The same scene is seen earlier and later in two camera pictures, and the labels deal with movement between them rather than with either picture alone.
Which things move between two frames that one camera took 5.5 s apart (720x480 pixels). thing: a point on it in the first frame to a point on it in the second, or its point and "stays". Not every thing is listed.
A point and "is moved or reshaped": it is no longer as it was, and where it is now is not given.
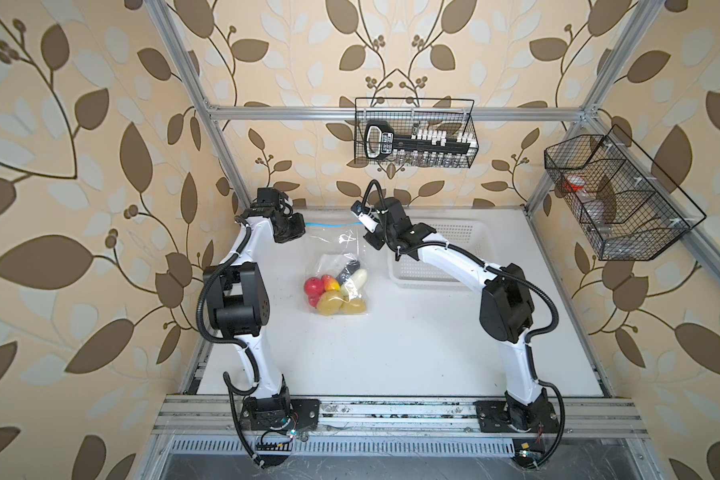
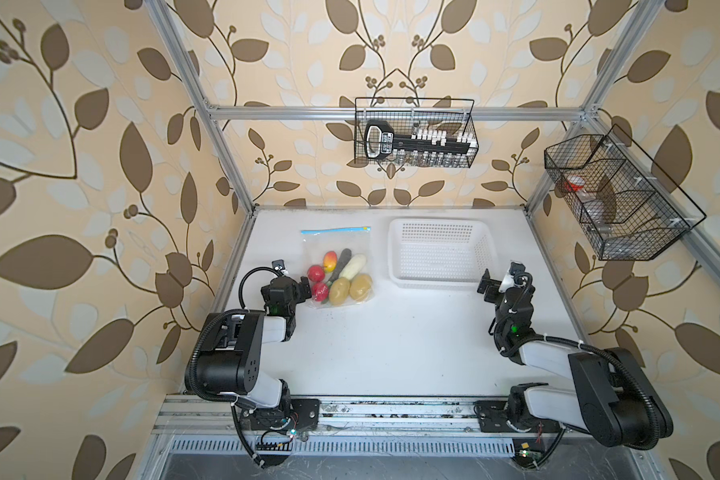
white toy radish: (353, 285) to (353, 267)
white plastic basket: (473, 236) stays
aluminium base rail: (211, 416) stays
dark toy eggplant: (350, 268) is moved or reshaped
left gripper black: (296, 228) to (301, 290)
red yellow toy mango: (330, 283) to (330, 261)
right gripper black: (368, 236) to (492, 289)
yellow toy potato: (329, 302) to (339, 290)
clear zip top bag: (336, 269) is moved or reshaped
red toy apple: (314, 287) is moved or reshaped
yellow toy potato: (354, 306) to (360, 287)
